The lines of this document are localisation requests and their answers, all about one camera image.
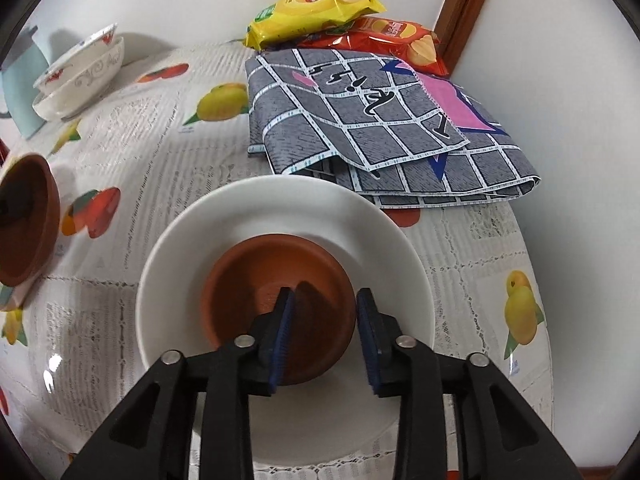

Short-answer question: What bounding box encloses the patterned porcelain bowl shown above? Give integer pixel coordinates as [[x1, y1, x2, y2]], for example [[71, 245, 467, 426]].
[[34, 23, 119, 96]]

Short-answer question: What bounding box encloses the light blue thermos jug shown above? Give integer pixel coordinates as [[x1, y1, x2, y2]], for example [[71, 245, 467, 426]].
[[0, 25, 51, 140]]

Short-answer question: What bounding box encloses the small brown bowl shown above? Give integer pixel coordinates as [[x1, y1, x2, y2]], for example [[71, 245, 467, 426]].
[[201, 234, 357, 386], [0, 153, 61, 288]]

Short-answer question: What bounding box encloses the fruit print tablecloth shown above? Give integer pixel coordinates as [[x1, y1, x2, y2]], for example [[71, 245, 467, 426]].
[[0, 40, 556, 480]]

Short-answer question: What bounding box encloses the small white porcelain bowl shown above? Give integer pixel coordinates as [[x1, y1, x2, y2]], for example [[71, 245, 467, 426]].
[[135, 176, 436, 467]]

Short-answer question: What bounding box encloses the yellow chip bag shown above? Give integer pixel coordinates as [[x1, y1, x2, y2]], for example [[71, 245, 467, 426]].
[[244, 0, 387, 52]]

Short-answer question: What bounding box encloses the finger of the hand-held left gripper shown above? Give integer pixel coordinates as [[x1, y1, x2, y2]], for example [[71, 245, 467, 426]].
[[0, 182, 37, 231], [356, 287, 581, 480], [62, 287, 298, 480]]

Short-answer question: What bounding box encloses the red chip bag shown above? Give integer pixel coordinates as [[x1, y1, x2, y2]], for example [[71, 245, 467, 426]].
[[305, 16, 448, 77]]

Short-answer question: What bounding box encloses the large white porcelain bowl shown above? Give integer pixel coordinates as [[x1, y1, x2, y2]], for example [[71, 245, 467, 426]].
[[32, 35, 126, 122]]

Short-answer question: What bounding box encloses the brown wooden door frame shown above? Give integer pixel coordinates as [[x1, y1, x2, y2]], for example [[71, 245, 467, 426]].
[[432, 0, 501, 78]]

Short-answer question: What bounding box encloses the grey checked folded cloth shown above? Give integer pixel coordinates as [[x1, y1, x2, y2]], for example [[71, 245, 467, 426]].
[[245, 47, 543, 209]]

